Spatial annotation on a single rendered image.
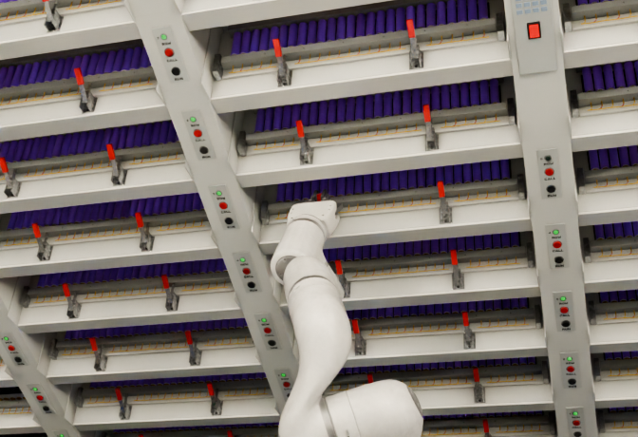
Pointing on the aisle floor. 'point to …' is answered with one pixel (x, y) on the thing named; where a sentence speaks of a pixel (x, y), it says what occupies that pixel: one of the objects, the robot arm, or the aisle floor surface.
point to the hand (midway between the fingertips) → (320, 199)
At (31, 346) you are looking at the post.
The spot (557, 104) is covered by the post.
